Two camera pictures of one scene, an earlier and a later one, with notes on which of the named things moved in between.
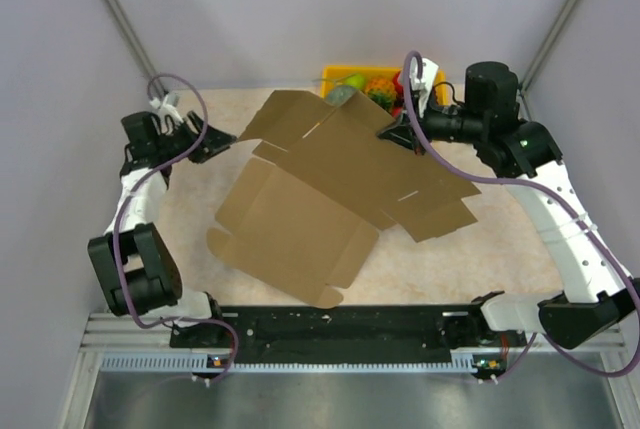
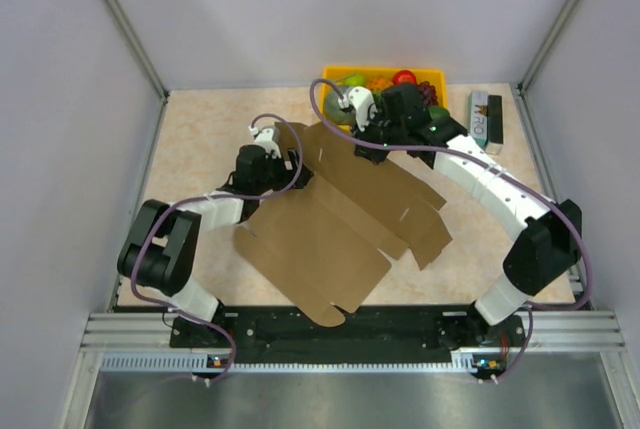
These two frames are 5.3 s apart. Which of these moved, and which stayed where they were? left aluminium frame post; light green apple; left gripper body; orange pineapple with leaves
Moved: left gripper body
Stayed: light green apple; left aluminium frame post; orange pineapple with leaves
